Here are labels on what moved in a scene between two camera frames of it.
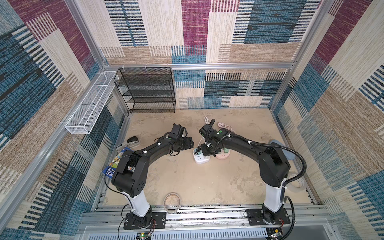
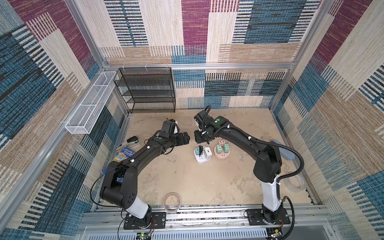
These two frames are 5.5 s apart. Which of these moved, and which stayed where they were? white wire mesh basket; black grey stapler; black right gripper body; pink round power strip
Moved: black right gripper body
Stayed: pink round power strip; black grey stapler; white wire mesh basket
